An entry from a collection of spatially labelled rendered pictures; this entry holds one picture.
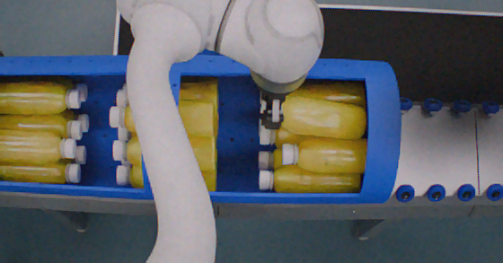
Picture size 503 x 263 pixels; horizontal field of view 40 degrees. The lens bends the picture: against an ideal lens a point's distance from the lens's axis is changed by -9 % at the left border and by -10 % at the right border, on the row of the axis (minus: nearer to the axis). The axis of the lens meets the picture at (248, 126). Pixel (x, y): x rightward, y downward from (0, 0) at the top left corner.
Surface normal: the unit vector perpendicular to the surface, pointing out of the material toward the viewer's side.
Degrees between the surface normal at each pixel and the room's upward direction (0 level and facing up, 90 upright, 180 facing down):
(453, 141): 0
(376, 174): 46
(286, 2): 8
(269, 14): 8
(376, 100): 8
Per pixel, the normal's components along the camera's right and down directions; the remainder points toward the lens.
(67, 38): 0.03, -0.25
